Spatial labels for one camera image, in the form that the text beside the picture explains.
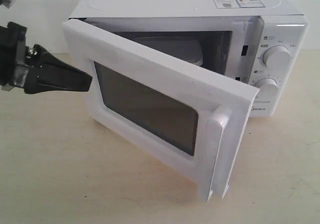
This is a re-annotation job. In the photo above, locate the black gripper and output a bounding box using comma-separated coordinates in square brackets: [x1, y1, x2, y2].
[0, 21, 92, 94]

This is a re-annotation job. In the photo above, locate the clear plastic lidded container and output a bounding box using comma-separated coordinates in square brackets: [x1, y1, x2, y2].
[133, 36, 203, 67]

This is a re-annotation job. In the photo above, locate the white microwave door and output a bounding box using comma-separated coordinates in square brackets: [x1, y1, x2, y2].
[63, 19, 259, 202]

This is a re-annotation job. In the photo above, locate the white upper control knob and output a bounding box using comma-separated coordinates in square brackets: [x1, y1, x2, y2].
[262, 45, 292, 69]

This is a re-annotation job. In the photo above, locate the white lower timer knob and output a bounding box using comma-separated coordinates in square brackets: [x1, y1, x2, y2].
[255, 78, 279, 96]

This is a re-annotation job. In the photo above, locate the white Midea microwave oven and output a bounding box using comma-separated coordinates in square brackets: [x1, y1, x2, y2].
[62, 0, 309, 127]

